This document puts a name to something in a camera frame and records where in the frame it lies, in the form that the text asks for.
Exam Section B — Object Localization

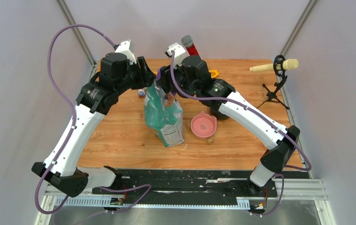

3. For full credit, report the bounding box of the cream microphone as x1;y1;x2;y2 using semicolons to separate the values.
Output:
249;59;299;72

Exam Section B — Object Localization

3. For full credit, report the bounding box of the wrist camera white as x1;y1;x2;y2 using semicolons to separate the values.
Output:
165;43;189;68
114;39;137;65

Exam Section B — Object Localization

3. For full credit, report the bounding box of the yellow orange toy triangle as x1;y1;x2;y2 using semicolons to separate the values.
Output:
209;70;220;78

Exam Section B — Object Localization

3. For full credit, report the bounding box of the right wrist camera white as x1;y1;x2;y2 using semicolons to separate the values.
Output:
165;43;189;68

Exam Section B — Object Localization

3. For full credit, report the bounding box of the small wooden block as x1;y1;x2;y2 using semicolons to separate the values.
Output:
205;138;214;145

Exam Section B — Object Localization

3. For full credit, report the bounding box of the pink cat-ear pet bowl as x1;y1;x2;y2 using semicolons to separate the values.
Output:
190;111;217;140

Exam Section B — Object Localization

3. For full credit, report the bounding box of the green pet food bag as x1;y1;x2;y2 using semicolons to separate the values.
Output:
144;81;184;147

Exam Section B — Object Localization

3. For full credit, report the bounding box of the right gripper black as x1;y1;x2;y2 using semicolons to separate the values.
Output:
158;58;199;95

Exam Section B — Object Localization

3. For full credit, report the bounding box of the small toy figure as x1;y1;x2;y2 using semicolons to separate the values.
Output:
137;89;146;98

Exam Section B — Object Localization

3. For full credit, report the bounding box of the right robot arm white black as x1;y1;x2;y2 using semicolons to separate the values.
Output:
155;55;300;196

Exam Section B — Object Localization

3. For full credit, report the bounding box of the black pet bowl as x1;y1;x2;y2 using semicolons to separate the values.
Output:
210;107;230;120

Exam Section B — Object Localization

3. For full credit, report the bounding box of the red glitter microphone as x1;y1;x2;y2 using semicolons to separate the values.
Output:
181;35;199;56

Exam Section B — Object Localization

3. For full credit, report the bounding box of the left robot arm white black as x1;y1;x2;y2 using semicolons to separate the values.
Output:
31;52;156;197

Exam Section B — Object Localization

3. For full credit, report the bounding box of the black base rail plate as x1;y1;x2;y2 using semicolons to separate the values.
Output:
109;169;278;205

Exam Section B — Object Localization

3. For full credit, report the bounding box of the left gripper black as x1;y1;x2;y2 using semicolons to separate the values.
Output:
115;56;158;95

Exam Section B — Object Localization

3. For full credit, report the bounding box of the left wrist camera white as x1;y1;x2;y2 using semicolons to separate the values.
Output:
114;39;137;65

